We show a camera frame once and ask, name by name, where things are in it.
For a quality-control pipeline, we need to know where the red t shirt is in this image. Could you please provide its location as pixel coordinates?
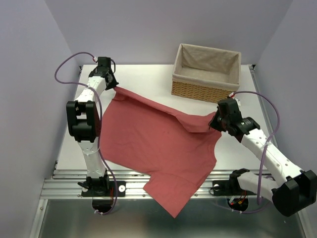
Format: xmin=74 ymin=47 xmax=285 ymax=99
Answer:
xmin=100 ymin=87 xmax=221 ymax=217

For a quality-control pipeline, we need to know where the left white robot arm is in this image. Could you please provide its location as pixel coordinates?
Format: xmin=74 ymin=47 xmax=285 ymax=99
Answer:
xmin=66 ymin=57 xmax=118 ymax=197

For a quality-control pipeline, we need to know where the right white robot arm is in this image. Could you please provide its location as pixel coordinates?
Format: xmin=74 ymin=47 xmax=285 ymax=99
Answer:
xmin=209 ymin=98 xmax=317 ymax=217

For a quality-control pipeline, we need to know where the wicker basket with liner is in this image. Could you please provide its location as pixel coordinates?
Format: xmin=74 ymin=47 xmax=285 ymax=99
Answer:
xmin=171 ymin=44 xmax=241 ymax=103

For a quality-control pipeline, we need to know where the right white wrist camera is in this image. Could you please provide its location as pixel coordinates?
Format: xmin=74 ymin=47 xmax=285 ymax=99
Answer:
xmin=228 ymin=92 xmax=241 ymax=107

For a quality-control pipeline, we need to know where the aluminium mounting rail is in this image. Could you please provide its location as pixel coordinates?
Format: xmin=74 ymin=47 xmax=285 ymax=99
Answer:
xmin=40 ymin=170 xmax=232 ymax=200

